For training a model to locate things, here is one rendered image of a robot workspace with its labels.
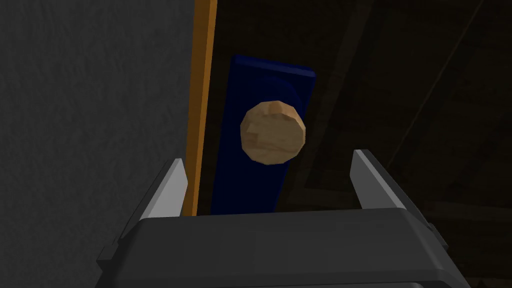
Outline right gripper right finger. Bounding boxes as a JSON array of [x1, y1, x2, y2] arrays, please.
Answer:
[[349, 148, 449, 250]]

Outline wooden round door knob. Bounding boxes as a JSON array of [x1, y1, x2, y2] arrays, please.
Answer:
[[239, 100, 307, 166]]

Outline dark blue knob plate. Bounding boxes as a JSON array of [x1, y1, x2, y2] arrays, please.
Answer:
[[210, 55, 317, 216]]

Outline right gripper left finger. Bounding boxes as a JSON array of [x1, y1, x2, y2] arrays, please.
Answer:
[[118, 157, 189, 243]]

